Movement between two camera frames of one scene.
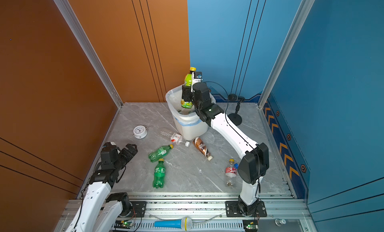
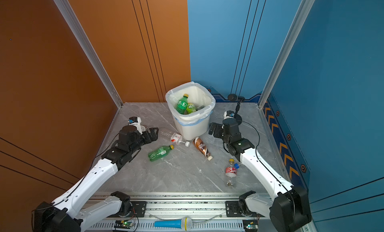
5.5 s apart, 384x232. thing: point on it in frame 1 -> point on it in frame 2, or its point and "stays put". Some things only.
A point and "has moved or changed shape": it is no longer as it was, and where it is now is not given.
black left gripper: x=129 y=155 -> x=154 y=136
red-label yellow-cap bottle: x=231 y=173 stays put
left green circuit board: x=128 y=223 stays put
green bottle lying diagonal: x=159 y=153 stays put
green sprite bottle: x=159 y=174 -> x=182 y=104
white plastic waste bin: x=190 y=126 stays put
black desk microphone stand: x=235 y=118 stays put
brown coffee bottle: x=201 y=146 stays put
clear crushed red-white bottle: x=175 y=138 stays put
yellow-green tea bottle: x=188 y=104 has moved or changed shape
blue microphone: x=185 y=223 stays put
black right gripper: x=187 y=92 -> x=218 y=128
